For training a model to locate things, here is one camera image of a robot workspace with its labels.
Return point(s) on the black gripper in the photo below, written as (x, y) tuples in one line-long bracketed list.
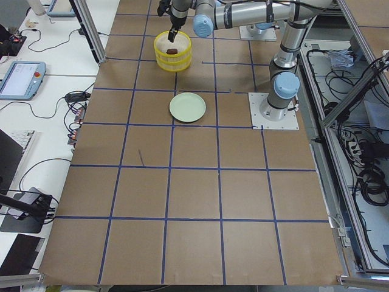
[(179, 13)]

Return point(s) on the yellow steamer layer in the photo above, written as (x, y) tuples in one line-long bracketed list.
[(182, 43), (173, 65)]

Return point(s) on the brown bun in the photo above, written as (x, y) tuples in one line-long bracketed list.
[(172, 51)]

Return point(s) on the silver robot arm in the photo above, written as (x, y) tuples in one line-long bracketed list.
[(297, 16)]

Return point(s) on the green round plate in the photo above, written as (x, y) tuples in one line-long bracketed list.
[(187, 107)]

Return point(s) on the black power adapter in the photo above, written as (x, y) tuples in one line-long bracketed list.
[(77, 97)]

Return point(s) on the white keyboard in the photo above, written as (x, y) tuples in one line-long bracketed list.
[(24, 138)]

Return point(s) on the black laptop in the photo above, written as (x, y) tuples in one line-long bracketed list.
[(11, 154)]

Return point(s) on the aluminium frame post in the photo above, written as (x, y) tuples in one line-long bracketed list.
[(87, 25)]

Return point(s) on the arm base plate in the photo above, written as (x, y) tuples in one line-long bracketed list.
[(258, 32), (265, 117)]

